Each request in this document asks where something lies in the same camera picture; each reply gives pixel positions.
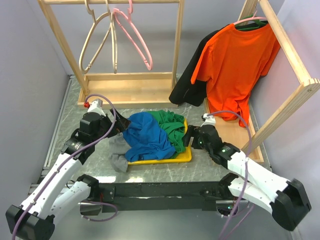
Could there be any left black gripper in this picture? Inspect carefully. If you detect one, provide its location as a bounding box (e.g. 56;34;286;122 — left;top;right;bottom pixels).
92;107;131;143

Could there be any yellow plastic tray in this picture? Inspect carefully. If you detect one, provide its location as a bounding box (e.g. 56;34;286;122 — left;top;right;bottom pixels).
128;119;192;166

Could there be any blue tank top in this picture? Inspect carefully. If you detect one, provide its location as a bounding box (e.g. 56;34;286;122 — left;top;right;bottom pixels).
123;112;176;163

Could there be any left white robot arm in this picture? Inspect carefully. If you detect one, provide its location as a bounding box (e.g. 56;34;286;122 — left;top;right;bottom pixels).
5;109;131;240

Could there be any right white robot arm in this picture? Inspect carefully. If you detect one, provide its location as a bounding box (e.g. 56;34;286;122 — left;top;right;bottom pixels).
182;124;312;231

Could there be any middle beige wooden hanger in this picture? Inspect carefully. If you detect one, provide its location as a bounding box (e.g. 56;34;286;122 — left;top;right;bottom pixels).
105;0;118;74

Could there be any beige wooden hanger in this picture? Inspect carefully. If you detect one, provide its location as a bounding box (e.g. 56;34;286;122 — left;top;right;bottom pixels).
105;0;118;74
78;0;112;75

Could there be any left beige wooden hanger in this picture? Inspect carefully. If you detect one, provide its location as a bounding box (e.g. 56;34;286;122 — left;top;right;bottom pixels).
78;0;112;75

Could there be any pink hanger on back rack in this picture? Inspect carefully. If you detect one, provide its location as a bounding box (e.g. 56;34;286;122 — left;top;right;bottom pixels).
112;0;153;71

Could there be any green hanger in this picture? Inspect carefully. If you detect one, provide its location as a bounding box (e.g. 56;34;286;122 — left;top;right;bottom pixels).
234;19;268;32

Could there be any pink hanger under orange shirt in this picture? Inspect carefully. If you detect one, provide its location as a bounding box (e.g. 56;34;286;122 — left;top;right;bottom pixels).
233;10;268;26

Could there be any green shirt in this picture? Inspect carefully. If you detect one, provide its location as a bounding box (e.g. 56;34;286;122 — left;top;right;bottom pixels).
148;110;186;154

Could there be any grey shirt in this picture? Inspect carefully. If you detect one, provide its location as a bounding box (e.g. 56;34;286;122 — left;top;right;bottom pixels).
109;133;131;173

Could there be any back wooden clothes rack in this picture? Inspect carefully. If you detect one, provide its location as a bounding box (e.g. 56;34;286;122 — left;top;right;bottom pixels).
38;0;185;109

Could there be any wooden clothes rack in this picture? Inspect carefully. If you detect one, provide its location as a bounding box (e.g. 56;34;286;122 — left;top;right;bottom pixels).
38;0;185;109
203;0;320;164

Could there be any black shirt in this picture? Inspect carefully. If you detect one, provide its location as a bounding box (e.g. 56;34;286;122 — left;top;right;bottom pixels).
168;22;268;107

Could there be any right wooden clothes rack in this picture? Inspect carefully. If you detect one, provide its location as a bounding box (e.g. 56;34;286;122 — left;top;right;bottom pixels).
203;0;320;164

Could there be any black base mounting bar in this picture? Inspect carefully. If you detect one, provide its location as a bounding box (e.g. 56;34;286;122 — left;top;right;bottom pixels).
88;181;235;211

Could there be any orange t-shirt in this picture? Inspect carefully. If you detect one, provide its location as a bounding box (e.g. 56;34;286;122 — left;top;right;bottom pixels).
190;24;280;127

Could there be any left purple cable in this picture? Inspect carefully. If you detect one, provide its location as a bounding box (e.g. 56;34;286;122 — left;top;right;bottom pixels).
9;93;117;238

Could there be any purple cable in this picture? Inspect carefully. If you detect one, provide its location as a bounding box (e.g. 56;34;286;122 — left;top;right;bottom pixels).
206;110;254;240
9;93;117;238

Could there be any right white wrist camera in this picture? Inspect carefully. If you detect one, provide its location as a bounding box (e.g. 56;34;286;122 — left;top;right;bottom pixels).
201;113;216;127

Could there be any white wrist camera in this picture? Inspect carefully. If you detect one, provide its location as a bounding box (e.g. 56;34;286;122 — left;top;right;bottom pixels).
201;113;216;127
84;98;106;117

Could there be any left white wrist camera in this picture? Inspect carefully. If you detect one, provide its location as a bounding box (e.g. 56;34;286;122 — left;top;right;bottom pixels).
84;98;106;117

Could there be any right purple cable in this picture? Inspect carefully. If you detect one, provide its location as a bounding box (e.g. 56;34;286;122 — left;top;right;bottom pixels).
206;110;254;240

